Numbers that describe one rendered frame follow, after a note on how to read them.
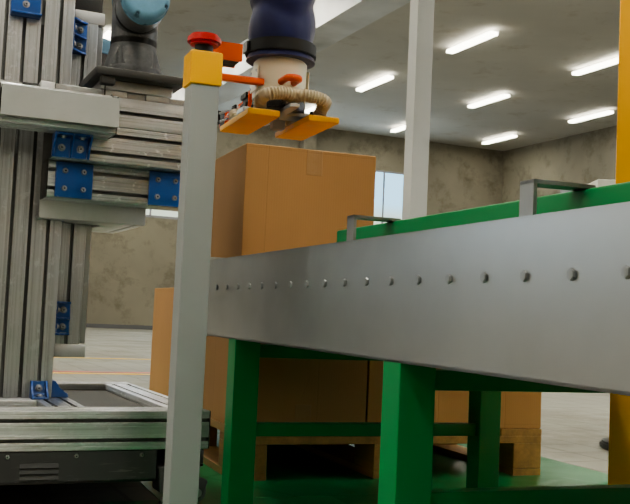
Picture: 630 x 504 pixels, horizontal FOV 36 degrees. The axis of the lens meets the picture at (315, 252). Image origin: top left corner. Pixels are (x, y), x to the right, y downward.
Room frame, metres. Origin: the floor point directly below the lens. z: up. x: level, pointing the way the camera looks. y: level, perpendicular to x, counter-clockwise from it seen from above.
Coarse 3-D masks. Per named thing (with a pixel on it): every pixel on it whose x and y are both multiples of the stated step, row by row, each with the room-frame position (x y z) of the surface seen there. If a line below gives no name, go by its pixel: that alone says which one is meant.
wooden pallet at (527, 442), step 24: (216, 432) 3.25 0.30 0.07; (504, 432) 3.03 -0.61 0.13; (528, 432) 3.06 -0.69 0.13; (216, 456) 3.03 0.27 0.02; (264, 456) 2.76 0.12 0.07; (336, 456) 3.14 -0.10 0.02; (360, 456) 2.97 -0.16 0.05; (456, 456) 3.37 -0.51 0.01; (504, 456) 3.09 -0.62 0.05; (528, 456) 3.06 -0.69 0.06; (264, 480) 2.76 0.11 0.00
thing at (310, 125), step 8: (312, 112) 3.01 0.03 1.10; (304, 120) 2.95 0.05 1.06; (312, 120) 2.92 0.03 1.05; (320, 120) 2.93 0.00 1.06; (328, 120) 2.93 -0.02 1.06; (336, 120) 2.94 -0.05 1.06; (288, 128) 3.10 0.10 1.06; (296, 128) 3.05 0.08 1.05; (304, 128) 3.04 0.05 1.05; (312, 128) 3.04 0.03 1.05; (320, 128) 3.03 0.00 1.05; (328, 128) 3.03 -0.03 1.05; (280, 136) 3.20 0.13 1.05; (288, 136) 3.19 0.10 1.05; (296, 136) 3.19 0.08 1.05; (304, 136) 3.18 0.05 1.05
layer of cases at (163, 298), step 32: (160, 288) 3.75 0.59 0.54; (160, 320) 3.71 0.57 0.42; (160, 352) 3.68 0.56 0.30; (224, 352) 2.86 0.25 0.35; (160, 384) 3.66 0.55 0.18; (224, 384) 2.84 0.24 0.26; (288, 384) 2.78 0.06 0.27; (320, 384) 2.82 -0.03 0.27; (352, 384) 2.85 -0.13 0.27; (224, 416) 2.83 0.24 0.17; (288, 416) 2.78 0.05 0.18; (320, 416) 2.82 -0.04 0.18; (352, 416) 2.85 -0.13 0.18; (448, 416) 2.96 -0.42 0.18; (512, 416) 3.04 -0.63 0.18
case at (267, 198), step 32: (224, 160) 2.95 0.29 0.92; (256, 160) 2.74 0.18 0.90; (288, 160) 2.77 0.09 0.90; (320, 160) 2.80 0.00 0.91; (352, 160) 2.84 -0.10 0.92; (224, 192) 2.93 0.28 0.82; (256, 192) 2.74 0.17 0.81; (288, 192) 2.77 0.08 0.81; (320, 192) 2.80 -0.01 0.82; (352, 192) 2.84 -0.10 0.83; (224, 224) 2.91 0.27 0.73; (256, 224) 2.74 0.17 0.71; (288, 224) 2.77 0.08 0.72; (320, 224) 2.81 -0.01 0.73; (224, 256) 2.90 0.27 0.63
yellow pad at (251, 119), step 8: (248, 112) 2.85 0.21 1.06; (256, 112) 2.86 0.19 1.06; (264, 112) 2.87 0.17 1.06; (272, 112) 2.87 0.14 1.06; (232, 120) 3.02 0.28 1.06; (240, 120) 2.96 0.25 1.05; (248, 120) 2.95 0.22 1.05; (256, 120) 2.95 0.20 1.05; (264, 120) 2.94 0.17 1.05; (272, 120) 2.94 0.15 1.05; (224, 128) 3.11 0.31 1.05; (232, 128) 3.10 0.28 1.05; (240, 128) 3.09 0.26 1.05; (248, 128) 3.08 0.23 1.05; (256, 128) 3.08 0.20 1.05
